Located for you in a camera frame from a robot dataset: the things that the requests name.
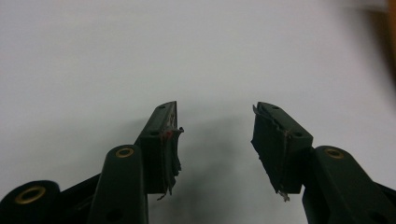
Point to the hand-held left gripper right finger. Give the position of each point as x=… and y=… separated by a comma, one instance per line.
x=280, y=155

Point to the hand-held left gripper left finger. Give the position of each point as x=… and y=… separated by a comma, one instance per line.
x=154, y=149

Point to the white table sheet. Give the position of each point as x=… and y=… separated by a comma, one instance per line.
x=124, y=62

